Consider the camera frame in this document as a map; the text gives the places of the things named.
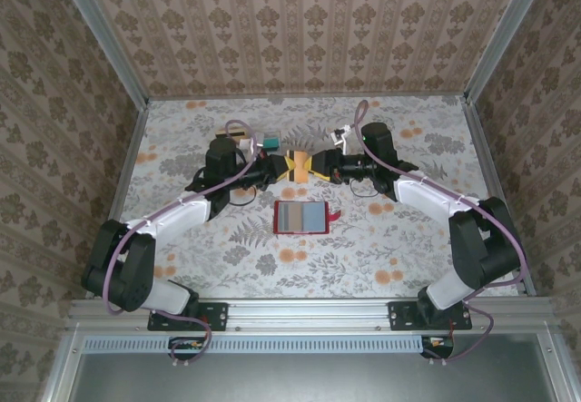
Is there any aluminium frame post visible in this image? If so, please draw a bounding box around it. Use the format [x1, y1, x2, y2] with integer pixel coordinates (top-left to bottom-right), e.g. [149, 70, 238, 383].
[465, 0, 553, 100]
[56, 0, 151, 106]

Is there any clear plastic box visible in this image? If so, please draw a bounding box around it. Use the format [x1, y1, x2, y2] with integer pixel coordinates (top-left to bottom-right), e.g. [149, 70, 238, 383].
[215, 123, 286, 154]

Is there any thin black cable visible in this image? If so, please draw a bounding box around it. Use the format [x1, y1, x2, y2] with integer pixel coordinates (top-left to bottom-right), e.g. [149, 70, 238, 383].
[348, 177, 380, 195]
[226, 187, 259, 208]

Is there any black wiring junction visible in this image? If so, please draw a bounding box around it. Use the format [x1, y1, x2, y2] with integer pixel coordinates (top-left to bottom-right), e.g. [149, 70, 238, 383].
[168, 336, 211, 362]
[419, 334, 455, 360]

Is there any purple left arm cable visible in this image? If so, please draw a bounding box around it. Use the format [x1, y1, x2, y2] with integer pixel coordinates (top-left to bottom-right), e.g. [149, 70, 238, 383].
[104, 119, 267, 369]

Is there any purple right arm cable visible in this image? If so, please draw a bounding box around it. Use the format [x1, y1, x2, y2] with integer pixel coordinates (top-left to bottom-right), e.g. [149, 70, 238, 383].
[353, 99, 530, 368]

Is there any gold card with black stripe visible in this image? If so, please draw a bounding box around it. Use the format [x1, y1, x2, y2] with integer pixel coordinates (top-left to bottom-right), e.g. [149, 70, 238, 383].
[292, 150, 310, 184]
[216, 123, 254, 142]

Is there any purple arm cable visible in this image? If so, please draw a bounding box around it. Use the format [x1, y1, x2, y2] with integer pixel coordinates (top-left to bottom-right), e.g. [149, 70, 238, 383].
[104, 119, 267, 369]
[353, 99, 530, 368]

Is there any grey metal panel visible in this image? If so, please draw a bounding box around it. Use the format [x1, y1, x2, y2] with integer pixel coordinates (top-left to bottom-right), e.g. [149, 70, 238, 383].
[72, 351, 553, 402]

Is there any red card holder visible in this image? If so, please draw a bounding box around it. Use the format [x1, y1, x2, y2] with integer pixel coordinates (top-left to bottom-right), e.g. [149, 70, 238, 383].
[273, 200, 341, 236]

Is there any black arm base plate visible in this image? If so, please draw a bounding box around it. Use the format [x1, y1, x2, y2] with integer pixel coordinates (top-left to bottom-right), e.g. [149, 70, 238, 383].
[147, 300, 228, 332]
[388, 300, 473, 332]

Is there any wide aluminium frame rail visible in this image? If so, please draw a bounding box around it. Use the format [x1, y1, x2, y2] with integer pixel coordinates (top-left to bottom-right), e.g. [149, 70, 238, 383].
[67, 296, 557, 330]

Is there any slotted grey cable duct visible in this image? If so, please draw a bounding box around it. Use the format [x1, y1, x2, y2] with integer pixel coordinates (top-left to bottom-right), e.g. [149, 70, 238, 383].
[84, 334, 426, 354]

